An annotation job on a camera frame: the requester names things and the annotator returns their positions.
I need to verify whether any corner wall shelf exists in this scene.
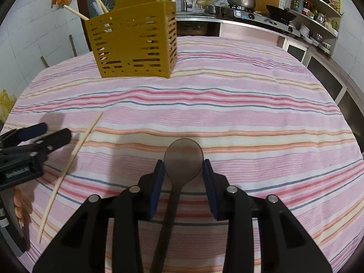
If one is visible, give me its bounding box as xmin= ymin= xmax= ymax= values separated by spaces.
xmin=285 ymin=0 xmax=342 ymax=56

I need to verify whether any light blue plastic spoon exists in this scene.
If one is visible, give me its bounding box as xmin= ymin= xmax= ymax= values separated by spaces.
xmin=91 ymin=1 xmax=104 ymax=15

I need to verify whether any pink striped tablecloth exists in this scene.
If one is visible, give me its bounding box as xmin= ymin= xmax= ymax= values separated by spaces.
xmin=4 ymin=36 xmax=363 ymax=272

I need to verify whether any gas stove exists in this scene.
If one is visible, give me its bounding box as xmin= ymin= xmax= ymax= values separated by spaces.
xmin=220 ymin=7 xmax=301 ymax=37

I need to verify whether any yellow plastic bag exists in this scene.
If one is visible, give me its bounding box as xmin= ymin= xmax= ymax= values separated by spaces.
xmin=0 ymin=89 xmax=17 ymax=123

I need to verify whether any grey metal spoon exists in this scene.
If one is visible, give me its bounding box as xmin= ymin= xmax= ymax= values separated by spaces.
xmin=150 ymin=138 xmax=204 ymax=272

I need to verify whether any black wok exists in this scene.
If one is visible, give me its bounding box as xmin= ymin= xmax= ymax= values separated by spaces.
xmin=266 ymin=5 xmax=296 ymax=25

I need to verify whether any person's left hand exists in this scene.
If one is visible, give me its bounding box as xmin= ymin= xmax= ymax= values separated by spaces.
xmin=13 ymin=182 xmax=36 ymax=228

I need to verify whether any yellow wall poster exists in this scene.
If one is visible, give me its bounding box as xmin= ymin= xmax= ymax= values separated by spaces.
xmin=329 ymin=0 xmax=341 ymax=12

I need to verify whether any yellow slotted utensil holder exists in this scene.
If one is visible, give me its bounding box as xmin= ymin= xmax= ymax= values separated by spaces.
xmin=85 ymin=0 xmax=177 ymax=78

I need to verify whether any wooden chopstick far left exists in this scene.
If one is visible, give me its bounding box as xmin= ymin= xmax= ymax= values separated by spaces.
xmin=95 ymin=0 xmax=109 ymax=14

